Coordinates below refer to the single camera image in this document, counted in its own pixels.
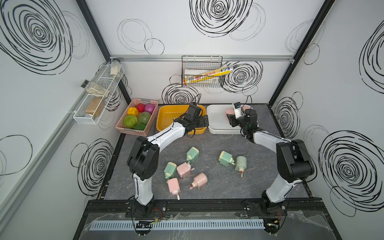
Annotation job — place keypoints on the black wire wall basket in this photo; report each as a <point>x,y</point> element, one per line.
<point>194,67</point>

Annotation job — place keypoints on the yellow toy fruit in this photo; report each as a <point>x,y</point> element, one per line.
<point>132,111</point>

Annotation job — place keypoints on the bottle lying on shelf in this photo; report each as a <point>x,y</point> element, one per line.
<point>95,89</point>

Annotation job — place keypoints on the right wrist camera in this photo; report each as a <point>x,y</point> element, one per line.
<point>238,111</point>

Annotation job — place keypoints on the light green toy apple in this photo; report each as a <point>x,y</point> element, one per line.
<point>144,117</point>

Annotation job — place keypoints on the red toy fruit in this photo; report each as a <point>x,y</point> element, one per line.
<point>140,107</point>

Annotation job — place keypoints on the yellow red tube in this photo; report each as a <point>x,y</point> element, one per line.
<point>207,75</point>

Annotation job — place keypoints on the white plastic storage box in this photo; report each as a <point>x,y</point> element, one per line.
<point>217,120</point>

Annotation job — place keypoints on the magenta toy fruit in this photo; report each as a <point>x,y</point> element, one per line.
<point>150,108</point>

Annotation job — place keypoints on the green sharpener right square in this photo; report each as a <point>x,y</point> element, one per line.
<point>226,159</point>

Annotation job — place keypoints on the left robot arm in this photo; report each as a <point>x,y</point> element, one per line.
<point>144,156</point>

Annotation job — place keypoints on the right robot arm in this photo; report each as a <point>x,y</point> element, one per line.
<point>294,163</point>

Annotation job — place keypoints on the pink sharpener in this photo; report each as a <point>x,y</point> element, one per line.
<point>246,107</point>
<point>199,181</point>
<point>230,113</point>
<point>185,170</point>
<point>174,187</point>

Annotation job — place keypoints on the green sharpener right round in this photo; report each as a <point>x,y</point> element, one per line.
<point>241,165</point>

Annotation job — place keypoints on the pink perforated basket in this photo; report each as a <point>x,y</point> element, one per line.
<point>139,129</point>

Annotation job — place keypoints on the clear jar on shelf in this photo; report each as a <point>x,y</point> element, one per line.
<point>115,66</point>

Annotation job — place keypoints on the white slotted cable duct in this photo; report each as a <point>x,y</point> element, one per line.
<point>239,224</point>

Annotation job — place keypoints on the white wire wall shelf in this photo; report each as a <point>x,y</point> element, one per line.
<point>103,78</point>

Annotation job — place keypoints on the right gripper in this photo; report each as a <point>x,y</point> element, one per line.
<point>232,119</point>

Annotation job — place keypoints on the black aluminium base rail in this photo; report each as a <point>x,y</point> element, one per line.
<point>251,206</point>

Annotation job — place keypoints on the yellow plastic storage box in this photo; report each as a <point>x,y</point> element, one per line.
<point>168,113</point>

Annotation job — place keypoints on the green toy cabbage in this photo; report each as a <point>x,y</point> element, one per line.
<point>130,121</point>

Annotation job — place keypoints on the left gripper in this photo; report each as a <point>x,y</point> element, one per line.
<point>201,123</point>

